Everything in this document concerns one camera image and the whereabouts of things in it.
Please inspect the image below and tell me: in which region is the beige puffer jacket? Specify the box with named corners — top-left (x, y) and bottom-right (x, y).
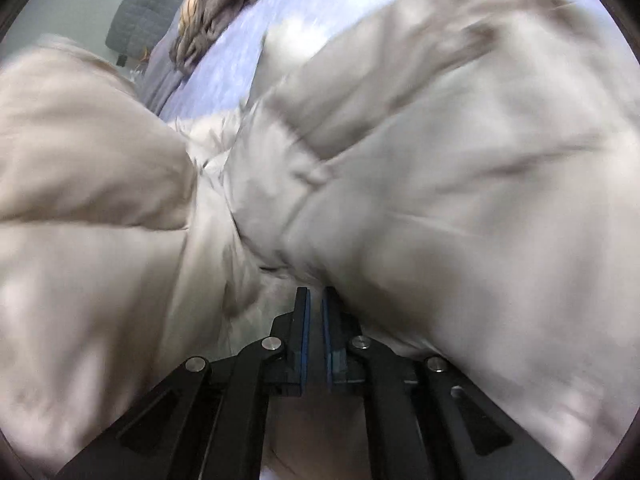
top-left (0, 0), bottom-right (640, 480)

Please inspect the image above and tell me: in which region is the grey quilted headboard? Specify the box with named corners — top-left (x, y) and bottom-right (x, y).
top-left (105, 0), bottom-right (183, 60)

